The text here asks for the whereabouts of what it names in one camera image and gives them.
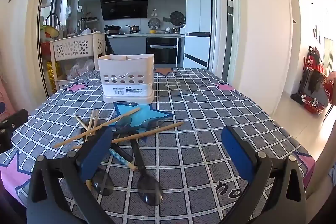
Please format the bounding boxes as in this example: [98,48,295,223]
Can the dark translucent plastic spoon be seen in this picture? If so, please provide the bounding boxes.
[113,119,165,136]
[112,115,135,162]
[130,137,164,207]
[91,168,114,197]

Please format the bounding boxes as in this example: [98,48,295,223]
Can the white refrigerator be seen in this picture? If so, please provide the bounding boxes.
[183,0,214,69]

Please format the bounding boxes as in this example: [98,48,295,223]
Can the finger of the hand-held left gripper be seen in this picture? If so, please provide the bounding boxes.
[0,109,29,132]

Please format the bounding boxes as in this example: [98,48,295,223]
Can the grey round steamer rack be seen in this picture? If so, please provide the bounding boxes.
[148,17,161,29]

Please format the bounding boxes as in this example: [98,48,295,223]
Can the metal cooking pot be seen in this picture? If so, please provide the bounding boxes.
[125,25,142,34]

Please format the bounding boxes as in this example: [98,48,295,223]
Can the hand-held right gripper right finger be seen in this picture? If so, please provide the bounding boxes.
[221,126,307,224]

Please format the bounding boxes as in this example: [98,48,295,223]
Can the grey checked star tablecloth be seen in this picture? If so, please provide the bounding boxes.
[0,67,315,224]

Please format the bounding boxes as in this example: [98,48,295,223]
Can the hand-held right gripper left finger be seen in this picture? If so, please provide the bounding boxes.
[26,126,116,224]

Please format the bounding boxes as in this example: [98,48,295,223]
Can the clear plastic bags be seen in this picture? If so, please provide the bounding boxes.
[66,57,95,80]

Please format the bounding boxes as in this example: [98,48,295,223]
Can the white plastic utensil holder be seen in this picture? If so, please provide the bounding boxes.
[98,54,155,104]

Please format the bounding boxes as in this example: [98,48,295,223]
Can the black range hood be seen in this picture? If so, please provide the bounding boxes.
[99,0,150,21]

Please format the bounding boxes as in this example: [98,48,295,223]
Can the gold foil packs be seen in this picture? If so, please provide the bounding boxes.
[46,59,63,93]

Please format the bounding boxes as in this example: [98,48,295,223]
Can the black built-in oven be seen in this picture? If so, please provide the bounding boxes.
[146,37,182,65]

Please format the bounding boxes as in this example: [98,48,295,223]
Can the black hanging cloth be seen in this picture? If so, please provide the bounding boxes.
[105,34,116,56]

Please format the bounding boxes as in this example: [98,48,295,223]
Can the pile of red bags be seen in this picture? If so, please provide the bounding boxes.
[290,46,336,115]

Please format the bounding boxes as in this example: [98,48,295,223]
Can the white plastic bag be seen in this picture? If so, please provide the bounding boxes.
[79,28,101,35]

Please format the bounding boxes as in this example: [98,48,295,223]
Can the metal kitchen faucet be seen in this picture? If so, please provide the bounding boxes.
[45,13,61,28]

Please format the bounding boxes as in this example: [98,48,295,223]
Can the cream plastic storage cart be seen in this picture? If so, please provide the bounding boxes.
[50,32,107,90]

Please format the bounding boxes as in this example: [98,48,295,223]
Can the dark wall hooks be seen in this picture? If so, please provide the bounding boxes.
[312,25,322,45]

